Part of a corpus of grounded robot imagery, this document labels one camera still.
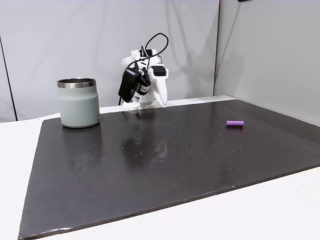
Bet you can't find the purple pen grip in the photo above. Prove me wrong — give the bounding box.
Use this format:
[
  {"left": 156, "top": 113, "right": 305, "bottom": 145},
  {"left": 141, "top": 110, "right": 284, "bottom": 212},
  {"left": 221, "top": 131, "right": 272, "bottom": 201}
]
[{"left": 225, "top": 120, "right": 245, "bottom": 128}]

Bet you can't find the pale green steel-rimmed cup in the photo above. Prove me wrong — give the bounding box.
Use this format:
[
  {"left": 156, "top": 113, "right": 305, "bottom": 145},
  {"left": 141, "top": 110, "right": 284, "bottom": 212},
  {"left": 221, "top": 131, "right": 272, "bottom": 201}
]
[{"left": 56, "top": 77, "right": 101, "bottom": 129}]

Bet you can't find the black camera box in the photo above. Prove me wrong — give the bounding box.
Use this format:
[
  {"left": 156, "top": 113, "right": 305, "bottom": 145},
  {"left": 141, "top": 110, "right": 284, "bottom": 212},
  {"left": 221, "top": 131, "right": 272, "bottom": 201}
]
[{"left": 118, "top": 68, "right": 141, "bottom": 104}]

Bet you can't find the black camera cable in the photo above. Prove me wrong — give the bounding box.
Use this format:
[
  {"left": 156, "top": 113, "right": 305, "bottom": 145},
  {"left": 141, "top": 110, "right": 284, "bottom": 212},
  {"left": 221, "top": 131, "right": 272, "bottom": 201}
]
[{"left": 118, "top": 32, "right": 170, "bottom": 106}]

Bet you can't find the black table mat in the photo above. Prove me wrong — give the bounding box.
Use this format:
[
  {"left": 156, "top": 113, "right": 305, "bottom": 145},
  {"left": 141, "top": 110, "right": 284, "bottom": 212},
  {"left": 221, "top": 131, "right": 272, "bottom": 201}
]
[{"left": 17, "top": 99, "right": 320, "bottom": 240}]

